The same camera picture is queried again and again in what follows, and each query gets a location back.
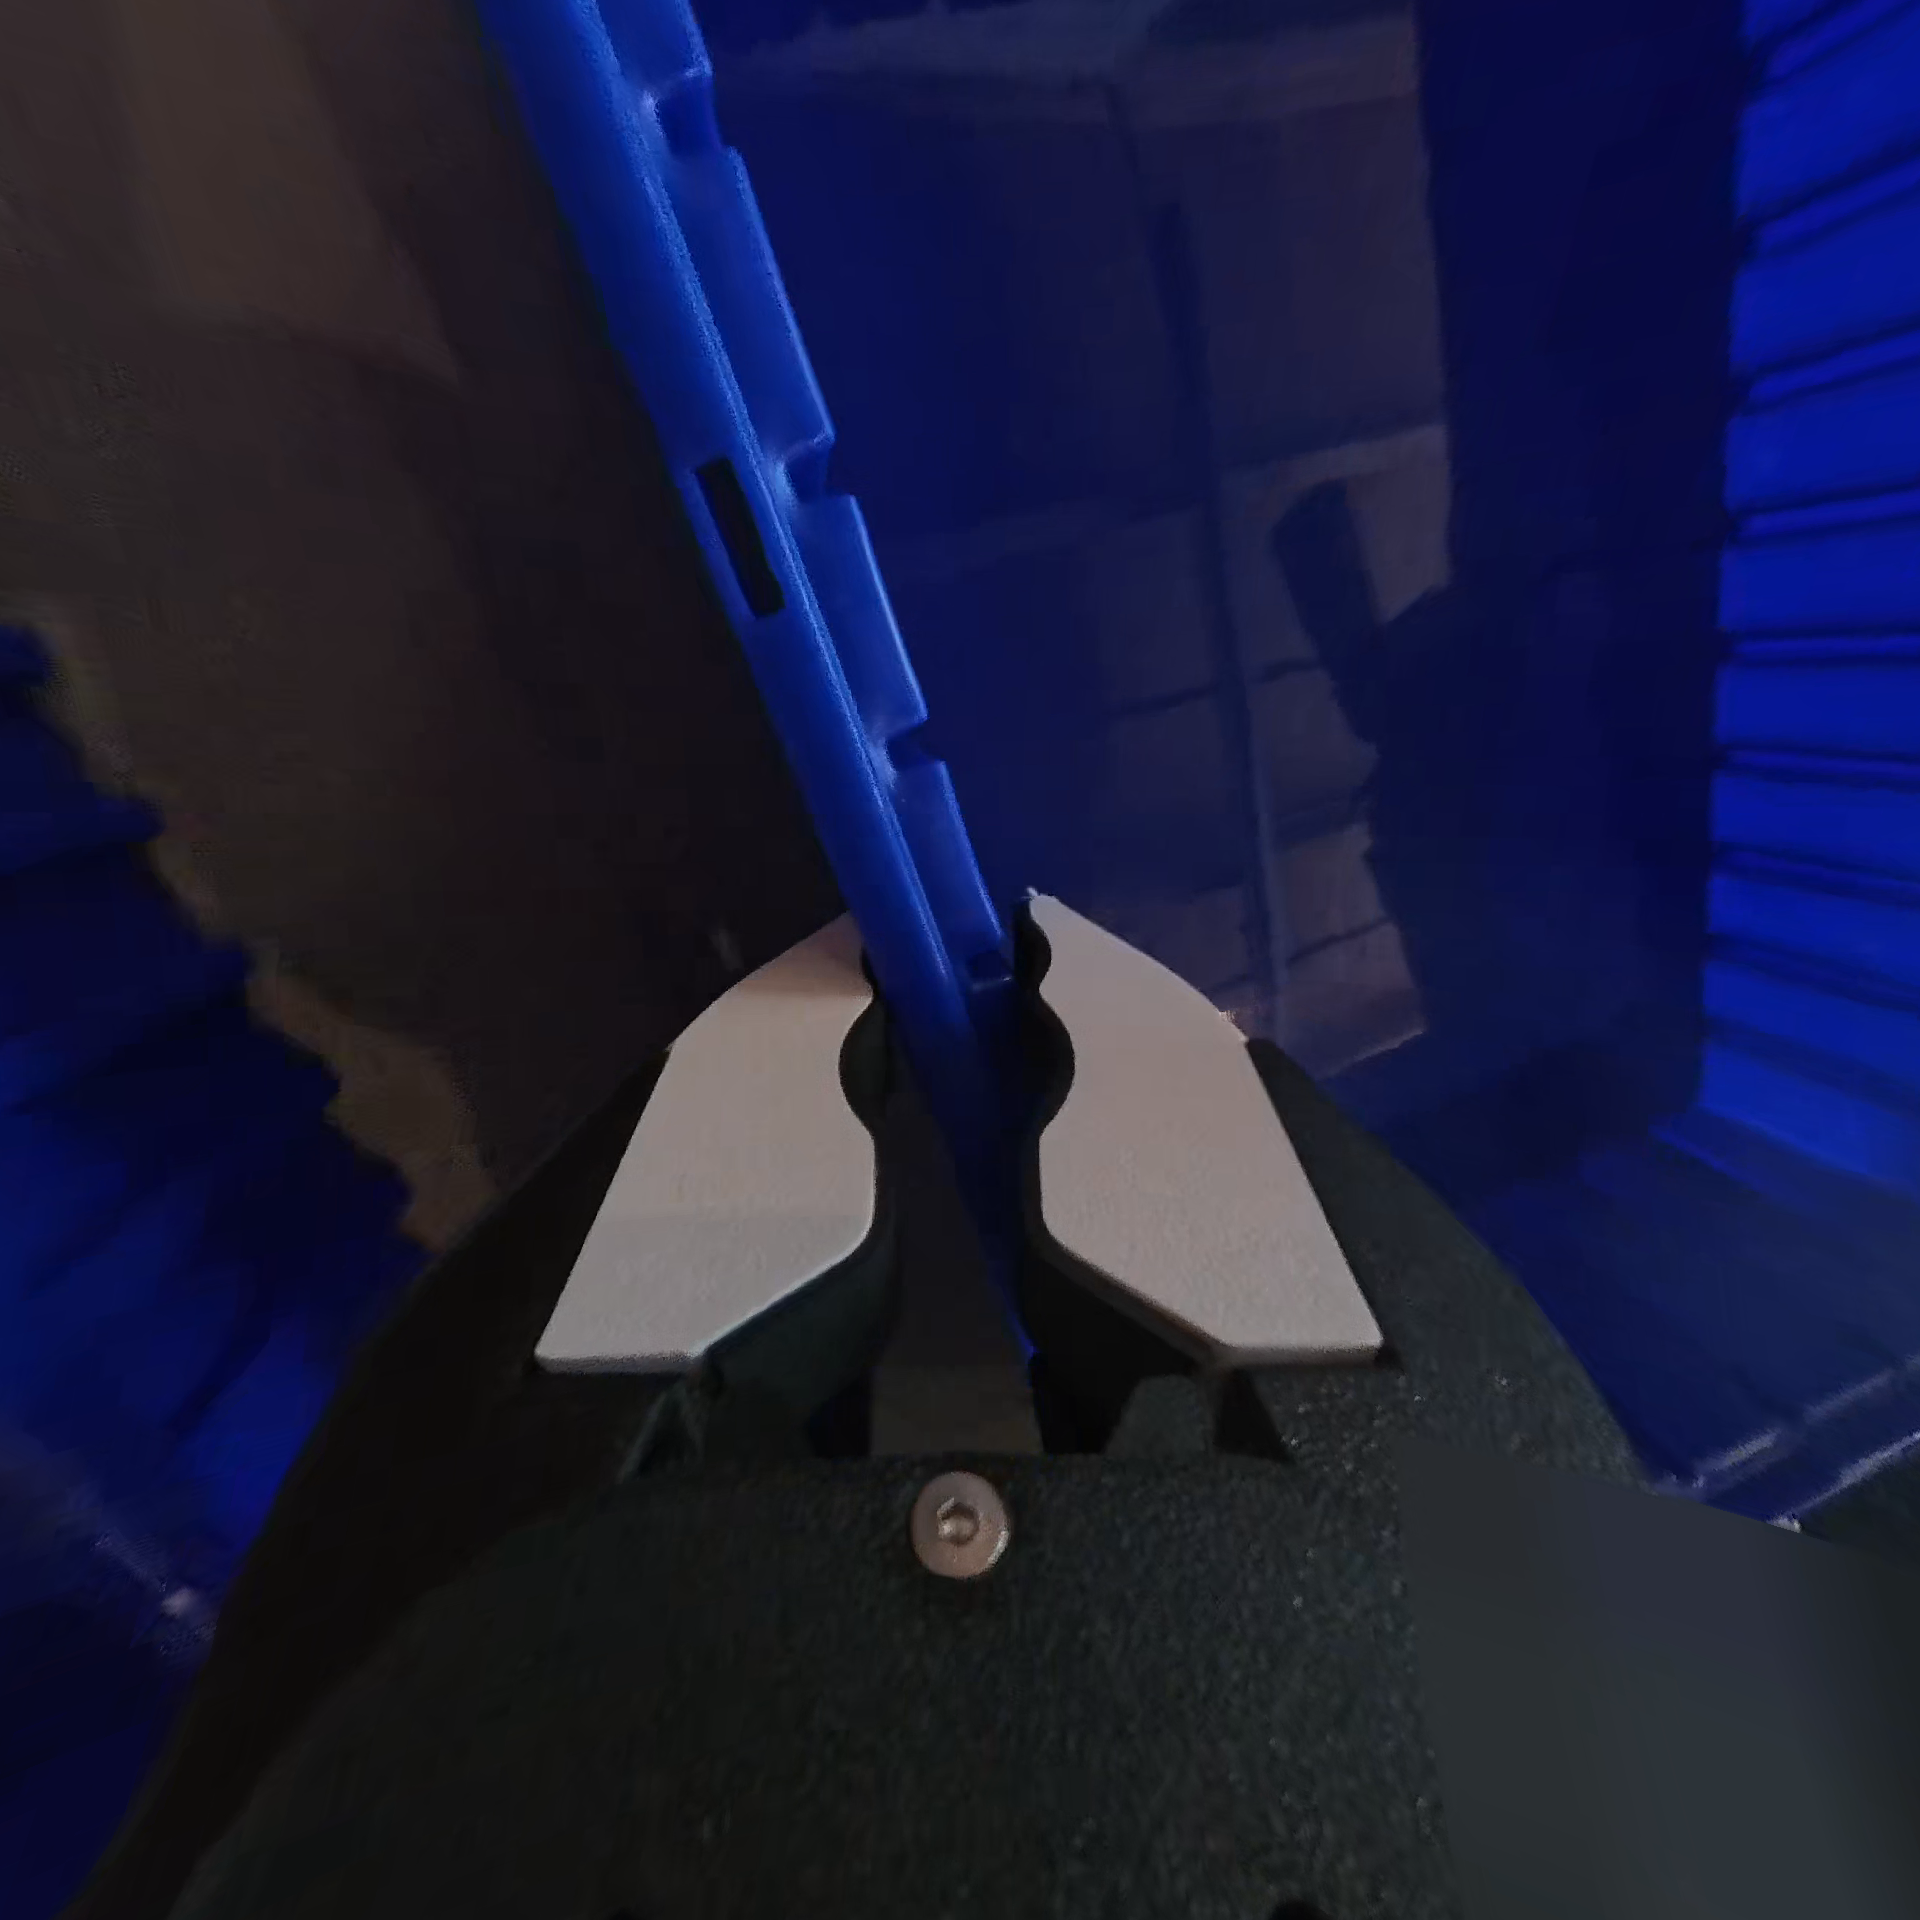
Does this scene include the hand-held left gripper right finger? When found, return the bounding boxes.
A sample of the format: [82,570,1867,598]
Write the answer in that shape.
[1014,891,1381,1372]

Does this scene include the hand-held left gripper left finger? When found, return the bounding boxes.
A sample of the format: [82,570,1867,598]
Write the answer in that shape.
[533,923,904,1401]

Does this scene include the blue ribbed plastic bin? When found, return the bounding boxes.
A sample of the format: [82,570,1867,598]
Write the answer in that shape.
[0,619,439,1920]
[479,0,1920,1522]

